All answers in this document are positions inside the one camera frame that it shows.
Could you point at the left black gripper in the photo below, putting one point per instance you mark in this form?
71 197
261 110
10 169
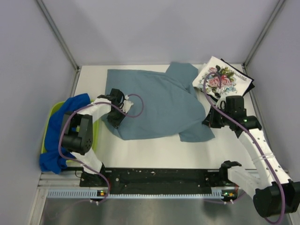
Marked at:
116 123

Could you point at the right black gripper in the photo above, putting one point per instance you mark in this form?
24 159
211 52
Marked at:
209 121

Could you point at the grey-blue t shirt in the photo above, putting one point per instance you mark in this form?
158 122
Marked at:
165 104

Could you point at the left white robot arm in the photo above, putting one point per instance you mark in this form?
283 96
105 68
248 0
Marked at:
78 130

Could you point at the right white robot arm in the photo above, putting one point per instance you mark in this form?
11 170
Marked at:
273 192

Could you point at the white floral folded t shirt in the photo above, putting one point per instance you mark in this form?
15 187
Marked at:
222 77

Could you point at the royal blue t shirt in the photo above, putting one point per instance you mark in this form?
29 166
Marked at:
50 160

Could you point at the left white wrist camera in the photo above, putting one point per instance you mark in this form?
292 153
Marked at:
126 105

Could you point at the left aluminium frame post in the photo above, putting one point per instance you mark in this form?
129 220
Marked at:
57 34

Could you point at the aluminium frame post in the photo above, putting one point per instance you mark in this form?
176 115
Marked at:
272 18
57 34

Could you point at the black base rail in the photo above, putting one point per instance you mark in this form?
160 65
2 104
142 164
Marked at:
149 181

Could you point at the right aluminium frame post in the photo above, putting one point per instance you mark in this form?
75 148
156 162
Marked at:
272 18

